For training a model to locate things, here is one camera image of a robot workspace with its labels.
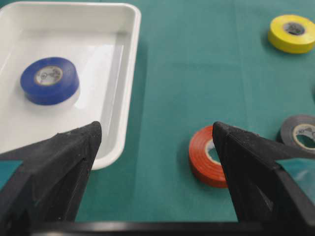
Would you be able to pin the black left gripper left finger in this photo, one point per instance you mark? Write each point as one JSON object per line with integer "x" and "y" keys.
{"x": 49, "y": 183}

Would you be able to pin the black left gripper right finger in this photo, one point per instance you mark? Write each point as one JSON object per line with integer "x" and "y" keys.
{"x": 267, "y": 200}

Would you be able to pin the blue electrical tape roll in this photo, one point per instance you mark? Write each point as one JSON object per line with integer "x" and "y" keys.
{"x": 49, "y": 81}

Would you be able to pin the green electrical tape roll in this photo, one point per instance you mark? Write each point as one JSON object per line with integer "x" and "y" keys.
{"x": 313, "y": 93}

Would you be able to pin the black electrical tape roll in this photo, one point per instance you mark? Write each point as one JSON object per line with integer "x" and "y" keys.
{"x": 298, "y": 131}

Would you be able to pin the orange electrical tape roll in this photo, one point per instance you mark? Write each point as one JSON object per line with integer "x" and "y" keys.
{"x": 203, "y": 166}

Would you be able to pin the white plastic tray case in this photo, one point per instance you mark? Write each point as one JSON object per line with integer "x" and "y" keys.
{"x": 100, "y": 39}

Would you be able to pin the yellow electrical tape roll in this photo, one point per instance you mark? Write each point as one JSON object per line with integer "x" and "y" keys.
{"x": 292, "y": 34}

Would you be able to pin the green table cloth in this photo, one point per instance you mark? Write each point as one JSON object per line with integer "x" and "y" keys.
{"x": 197, "y": 62}

